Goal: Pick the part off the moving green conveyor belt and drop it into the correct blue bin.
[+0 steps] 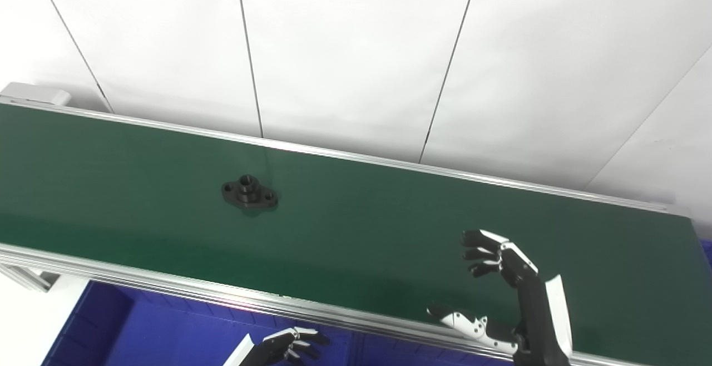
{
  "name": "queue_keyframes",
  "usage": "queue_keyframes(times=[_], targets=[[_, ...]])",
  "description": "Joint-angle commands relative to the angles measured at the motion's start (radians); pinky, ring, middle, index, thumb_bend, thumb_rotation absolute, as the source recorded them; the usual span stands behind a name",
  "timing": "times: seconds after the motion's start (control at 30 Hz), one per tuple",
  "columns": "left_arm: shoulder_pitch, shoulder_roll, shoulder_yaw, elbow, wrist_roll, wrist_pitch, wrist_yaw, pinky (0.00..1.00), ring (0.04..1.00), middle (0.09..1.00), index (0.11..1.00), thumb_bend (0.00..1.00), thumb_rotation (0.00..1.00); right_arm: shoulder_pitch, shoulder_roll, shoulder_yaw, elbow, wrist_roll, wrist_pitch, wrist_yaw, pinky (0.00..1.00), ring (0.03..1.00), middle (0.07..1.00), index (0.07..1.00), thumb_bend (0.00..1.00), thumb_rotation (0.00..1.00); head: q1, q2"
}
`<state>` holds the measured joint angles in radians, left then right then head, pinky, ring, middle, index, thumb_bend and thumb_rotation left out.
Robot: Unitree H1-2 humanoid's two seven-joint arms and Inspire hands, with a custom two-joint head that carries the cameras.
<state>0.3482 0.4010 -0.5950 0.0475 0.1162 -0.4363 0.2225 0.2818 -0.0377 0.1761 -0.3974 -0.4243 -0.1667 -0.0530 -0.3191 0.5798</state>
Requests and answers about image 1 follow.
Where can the black flanged metal part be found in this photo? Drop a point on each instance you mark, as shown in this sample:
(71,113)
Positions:
(250,192)

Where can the green conveyor belt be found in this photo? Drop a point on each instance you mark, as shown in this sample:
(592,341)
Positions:
(361,232)
(167,285)

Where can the grey conveyor end housing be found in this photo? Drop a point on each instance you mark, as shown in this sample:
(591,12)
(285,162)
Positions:
(39,96)

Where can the blue plastic bin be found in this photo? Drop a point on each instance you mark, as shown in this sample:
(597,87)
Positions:
(389,355)
(707,260)
(139,332)

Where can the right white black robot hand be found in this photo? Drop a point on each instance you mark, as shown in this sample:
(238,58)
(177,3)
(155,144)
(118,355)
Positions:
(531,310)

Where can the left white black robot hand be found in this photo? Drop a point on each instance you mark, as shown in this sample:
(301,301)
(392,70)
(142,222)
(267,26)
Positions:
(267,355)

